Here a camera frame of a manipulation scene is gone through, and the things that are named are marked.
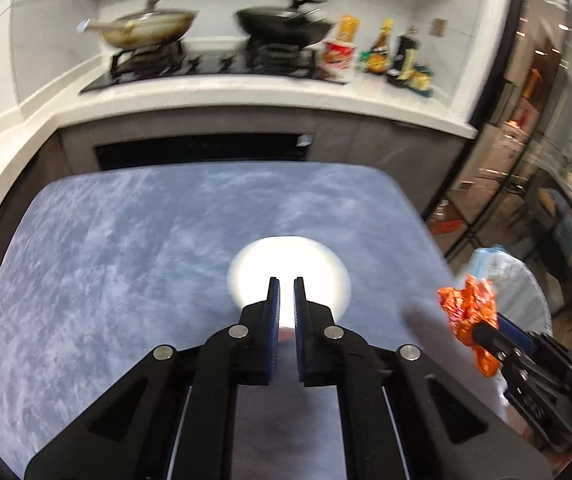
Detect grey kitchen cabinet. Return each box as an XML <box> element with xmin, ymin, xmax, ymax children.
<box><xmin>58</xmin><ymin>106</ymin><xmax>466</xmax><ymax>212</ymax></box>

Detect large dark sauce bottle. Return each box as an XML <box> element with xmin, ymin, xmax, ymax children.
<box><xmin>387</xmin><ymin>26</ymin><xmax>419</xmax><ymax>88</ymax></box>

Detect orange snack wrapper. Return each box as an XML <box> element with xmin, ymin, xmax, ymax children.
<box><xmin>438</xmin><ymin>274</ymin><xmax>500</xmax><ymax>378</ymax></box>

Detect blue grey table cloth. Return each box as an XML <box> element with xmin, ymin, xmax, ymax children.
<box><xmin>0</xmin><ymin>162</ymin><xmax>503</xmax><ymax>474</ymax></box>

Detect black framed glass door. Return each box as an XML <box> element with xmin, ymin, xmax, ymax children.
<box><xmin>428</xmin><ymin>0</ymin><xmax>572</xmax><ymax>314</ymax></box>

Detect soy sauce bottle yellow cap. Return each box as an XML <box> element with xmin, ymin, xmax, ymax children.
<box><xmin>364</xmin><ymin>18</ymin><xmax>394</xmax><ymax>75</ymax></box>

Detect yellow packet on counter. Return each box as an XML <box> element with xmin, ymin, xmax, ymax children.
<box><xmin>336</xmin><ymin>14</ymin><xmax>361</xmax><ymax>44</ymax></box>

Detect white lined trash bin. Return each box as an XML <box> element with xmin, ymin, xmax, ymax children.
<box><xmin>455</xmin><ymin>245</ymin><xmax>553</xmax><ymax>336</ymax></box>

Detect teal spice jar set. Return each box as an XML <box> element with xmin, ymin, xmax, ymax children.
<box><xmin>407</xmin><ymin>64</ymin><xmax>434</xmax><ymax>98</ymax></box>

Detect black gas stove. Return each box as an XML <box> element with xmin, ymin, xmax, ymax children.
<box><xmin>82</xmin><ymin>39</ymin><xmax>331</xmax><ymax>93</ymax></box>

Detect black wok with lid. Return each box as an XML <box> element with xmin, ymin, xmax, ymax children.
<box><xmin>235</xmin><ymin>0</ymin><xmax>335</xmax><ymax>49</ymax></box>

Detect red noodle bowl on counter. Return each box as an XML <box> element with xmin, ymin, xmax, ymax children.
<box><xmin>318</xmin><ymin>39</ymin><xmax>356</xmax><ymax>84</ymax></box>

